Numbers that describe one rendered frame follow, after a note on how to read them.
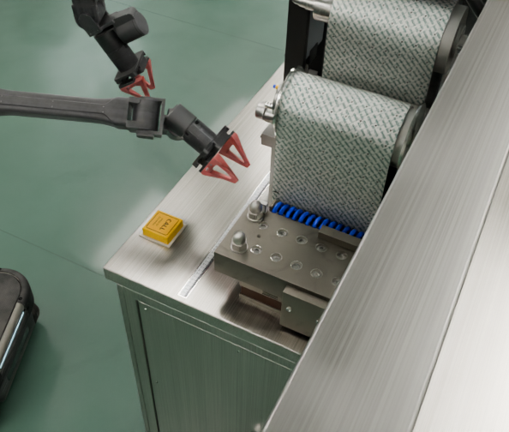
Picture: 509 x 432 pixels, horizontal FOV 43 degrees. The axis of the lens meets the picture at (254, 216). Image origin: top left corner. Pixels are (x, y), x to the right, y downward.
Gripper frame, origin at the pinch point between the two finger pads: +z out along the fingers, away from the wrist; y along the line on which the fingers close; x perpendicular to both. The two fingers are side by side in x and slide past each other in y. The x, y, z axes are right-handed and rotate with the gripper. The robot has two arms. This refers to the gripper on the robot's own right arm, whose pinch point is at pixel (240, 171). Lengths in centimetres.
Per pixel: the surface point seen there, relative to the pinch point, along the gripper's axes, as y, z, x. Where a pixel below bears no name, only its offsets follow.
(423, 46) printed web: -22.8, 11.4, 38.4
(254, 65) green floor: -196, -23, -134
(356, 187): 0.7, 19.1, 19.2
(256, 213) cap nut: 8.1, 8.1, 1.9
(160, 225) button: 10.1, -5.8, -20.9
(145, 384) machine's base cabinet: 25, 19, -63
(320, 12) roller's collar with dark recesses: -27.4, -9.0, 25.5
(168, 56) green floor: -181, -65, -159
